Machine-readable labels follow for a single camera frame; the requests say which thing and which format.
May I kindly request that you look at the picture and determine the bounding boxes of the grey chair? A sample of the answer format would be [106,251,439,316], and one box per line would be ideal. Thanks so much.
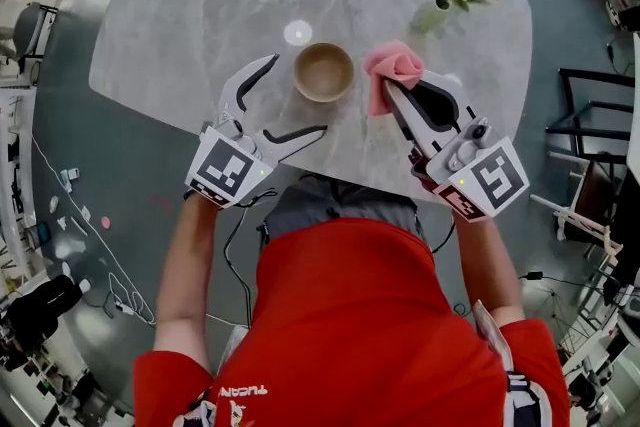
[12,2,59,61]

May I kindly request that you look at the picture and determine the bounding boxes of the white tool rack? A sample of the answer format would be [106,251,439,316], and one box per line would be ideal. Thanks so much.
[0,82,41,271]

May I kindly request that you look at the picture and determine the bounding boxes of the grey marble table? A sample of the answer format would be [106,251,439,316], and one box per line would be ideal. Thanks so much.
[88,0,534,204]

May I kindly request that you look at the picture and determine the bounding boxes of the brown wooden bowl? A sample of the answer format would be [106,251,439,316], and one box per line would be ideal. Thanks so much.
[292,42,356,105]

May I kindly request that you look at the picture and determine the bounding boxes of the white floor cable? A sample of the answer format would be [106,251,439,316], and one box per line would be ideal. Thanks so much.
[30,134,159,329]

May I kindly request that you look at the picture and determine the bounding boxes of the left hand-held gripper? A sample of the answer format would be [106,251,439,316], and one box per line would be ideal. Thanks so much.
[183,53,329,210]

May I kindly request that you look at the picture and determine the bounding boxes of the scattered small white items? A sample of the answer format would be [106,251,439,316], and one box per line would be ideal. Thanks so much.
[48,167,94,236]

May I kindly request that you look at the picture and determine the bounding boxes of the person's right forearm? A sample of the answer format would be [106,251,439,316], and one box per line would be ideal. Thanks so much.
[452,209,526,331]

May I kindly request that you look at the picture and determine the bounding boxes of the black cable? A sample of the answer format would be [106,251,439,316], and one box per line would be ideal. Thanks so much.
[183,187,279,331]

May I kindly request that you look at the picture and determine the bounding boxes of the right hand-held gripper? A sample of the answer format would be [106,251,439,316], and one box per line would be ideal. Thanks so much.
[382,69,531,222]

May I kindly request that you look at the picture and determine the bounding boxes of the pink cloth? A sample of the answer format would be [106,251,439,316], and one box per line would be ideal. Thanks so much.
[363,39,425,117]

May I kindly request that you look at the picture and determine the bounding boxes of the white table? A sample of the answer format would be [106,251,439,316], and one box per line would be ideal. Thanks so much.
[627,32,640,166]

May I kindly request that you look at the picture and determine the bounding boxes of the person's red shirt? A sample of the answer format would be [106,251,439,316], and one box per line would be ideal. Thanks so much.
[132,217,571,427]

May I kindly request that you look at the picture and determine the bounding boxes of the white shoulder strap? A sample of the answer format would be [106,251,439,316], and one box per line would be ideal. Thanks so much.
[472,299,554,427]

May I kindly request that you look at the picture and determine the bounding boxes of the person's left forearm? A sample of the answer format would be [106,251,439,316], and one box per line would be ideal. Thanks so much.
[152,194,221,374]

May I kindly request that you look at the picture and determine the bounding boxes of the wooden chair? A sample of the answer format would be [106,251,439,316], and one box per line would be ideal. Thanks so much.
[529,159,626,261]

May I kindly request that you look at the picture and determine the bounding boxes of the black metal frame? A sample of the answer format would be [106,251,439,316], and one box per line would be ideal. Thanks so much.
[544,67,636,161]

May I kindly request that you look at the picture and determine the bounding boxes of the pale green vase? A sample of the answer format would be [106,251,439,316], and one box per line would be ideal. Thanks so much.
[410,0,454,34]

